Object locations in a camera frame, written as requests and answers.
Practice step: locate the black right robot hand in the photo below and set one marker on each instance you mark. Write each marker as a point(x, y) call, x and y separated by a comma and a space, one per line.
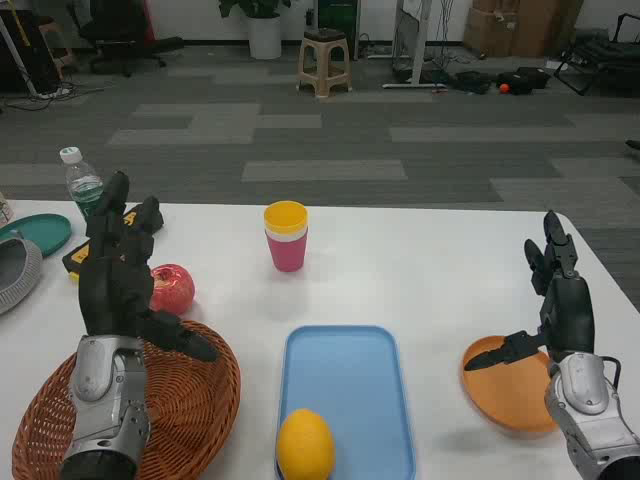
point(567, 315)

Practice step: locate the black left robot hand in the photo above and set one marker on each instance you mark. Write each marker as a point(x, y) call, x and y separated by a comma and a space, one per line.
point(112, 290)

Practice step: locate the red apple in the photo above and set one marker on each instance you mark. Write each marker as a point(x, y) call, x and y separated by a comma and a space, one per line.
point(175, 292)

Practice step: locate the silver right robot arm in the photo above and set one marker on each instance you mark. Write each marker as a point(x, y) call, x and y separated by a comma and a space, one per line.
point(585, 405)

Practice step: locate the yellow black remote controller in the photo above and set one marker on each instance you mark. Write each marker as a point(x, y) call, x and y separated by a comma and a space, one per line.
point(75, 261)

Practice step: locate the teal plastic plate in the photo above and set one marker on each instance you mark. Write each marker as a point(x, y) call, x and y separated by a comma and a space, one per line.
point(42, 231)

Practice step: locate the grey ribbed curved bowl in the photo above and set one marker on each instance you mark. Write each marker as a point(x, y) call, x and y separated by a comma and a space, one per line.
point(17, 280)

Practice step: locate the orange plastic plate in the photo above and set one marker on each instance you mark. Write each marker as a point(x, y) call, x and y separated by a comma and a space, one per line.
point(500, 397)

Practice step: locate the clear water bottle green label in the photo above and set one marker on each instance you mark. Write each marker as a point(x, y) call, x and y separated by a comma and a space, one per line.
point(80, 185)

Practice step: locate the brown wicker basket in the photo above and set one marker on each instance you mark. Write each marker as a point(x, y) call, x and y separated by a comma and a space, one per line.
point(200, 415)

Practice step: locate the white plastic cup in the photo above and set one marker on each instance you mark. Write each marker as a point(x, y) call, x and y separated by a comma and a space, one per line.
point(272, 238)

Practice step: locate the yellow plastic cup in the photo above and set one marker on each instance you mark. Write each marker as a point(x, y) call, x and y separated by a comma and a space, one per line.
point(286, 217)

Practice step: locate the white power strip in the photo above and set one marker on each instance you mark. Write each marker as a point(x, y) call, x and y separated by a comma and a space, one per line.
point(55, 92)

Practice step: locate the light blue plastic tray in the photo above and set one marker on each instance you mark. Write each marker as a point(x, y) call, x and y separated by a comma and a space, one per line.
point(350, 380)

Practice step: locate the bulky black bag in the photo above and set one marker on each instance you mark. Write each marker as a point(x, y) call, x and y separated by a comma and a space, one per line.
point(525, 80)

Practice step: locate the black cabinet under desk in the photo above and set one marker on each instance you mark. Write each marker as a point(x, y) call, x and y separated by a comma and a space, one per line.
point(45, 57)

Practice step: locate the yellow lemon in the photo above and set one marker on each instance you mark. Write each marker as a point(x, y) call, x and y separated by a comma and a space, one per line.
point(305, 447)

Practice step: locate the flat black bag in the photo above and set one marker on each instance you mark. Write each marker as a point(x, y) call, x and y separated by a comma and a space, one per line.
point(472, 81)

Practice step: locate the black office chair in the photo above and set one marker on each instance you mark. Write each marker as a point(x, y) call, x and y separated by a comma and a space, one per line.
point(117, 30)

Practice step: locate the stacked cardboard boxes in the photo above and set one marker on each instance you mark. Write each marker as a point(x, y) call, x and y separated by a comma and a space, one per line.
point(515, 27)

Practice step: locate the white plant pot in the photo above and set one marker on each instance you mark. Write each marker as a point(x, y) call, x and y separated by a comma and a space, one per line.
point(265, 37)

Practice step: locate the white standing desk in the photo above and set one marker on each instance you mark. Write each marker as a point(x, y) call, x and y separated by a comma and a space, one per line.
point(419, 40)

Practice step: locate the beige plastic stool dark seat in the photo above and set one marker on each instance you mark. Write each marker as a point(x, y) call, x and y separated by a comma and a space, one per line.
point(325, 50)

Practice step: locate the black green equipment cabinet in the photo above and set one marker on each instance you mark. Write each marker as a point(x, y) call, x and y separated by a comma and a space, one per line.
point(337, 15)

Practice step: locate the black metal folding frame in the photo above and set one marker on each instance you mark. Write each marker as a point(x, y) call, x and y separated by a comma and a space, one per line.
point(600, 55)

